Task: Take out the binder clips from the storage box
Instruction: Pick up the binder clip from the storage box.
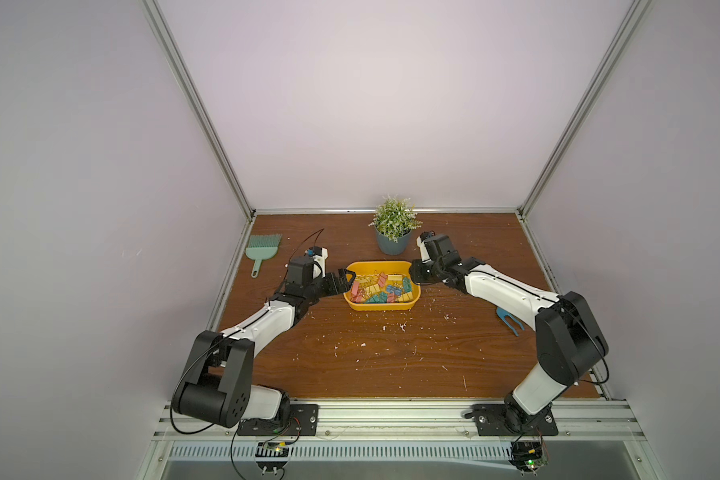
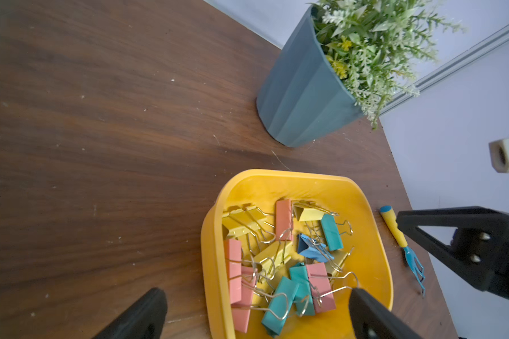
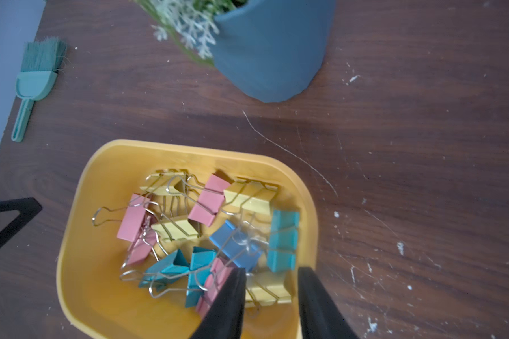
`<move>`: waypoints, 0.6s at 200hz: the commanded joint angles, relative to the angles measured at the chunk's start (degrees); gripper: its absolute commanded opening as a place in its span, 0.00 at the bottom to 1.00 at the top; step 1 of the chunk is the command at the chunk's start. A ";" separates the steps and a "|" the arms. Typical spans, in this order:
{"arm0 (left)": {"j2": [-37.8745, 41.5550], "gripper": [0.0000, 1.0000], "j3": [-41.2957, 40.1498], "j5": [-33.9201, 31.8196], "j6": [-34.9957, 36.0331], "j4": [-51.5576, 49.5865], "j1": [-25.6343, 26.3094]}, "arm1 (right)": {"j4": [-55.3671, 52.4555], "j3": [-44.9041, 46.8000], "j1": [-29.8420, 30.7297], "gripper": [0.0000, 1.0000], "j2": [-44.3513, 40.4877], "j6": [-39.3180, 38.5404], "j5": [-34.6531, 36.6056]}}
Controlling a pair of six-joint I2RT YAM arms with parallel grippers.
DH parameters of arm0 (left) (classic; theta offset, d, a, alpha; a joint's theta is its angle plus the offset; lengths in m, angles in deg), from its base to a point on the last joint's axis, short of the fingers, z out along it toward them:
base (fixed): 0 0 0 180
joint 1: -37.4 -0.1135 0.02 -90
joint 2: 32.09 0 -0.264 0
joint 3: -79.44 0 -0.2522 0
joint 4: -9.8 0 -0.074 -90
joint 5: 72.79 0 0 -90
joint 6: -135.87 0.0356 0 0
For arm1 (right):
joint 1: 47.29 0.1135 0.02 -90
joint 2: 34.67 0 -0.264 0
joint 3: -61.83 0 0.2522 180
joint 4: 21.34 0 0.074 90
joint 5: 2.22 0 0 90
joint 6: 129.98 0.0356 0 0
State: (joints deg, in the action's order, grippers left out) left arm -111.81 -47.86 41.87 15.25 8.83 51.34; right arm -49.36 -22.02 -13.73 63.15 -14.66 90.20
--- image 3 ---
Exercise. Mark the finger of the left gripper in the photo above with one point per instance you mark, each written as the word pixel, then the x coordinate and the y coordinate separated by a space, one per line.
pixel 27 209

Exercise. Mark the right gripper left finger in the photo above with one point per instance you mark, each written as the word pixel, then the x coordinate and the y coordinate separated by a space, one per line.
pixel 225 317

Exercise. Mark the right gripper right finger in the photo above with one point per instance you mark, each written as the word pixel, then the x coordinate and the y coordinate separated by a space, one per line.
pixel 320 317

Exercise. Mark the teal binder clip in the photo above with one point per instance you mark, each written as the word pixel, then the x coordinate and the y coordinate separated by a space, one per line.
pixel 199 271
pixel 164 272
pixel 283 241

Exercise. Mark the yellow binder clip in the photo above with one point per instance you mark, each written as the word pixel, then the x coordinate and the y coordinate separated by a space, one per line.
pixel 176 228
pixel 267 289
pixel 165 183
pixel 251 195

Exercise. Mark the blue binder clip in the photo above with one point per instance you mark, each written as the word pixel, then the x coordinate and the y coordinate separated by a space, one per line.
pixel 237 246

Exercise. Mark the green hand brush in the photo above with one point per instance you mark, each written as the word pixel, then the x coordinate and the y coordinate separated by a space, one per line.
pixel 40 64

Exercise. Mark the potted plant blue-grey pot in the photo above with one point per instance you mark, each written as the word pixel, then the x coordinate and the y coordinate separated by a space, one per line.
pixel 270 50

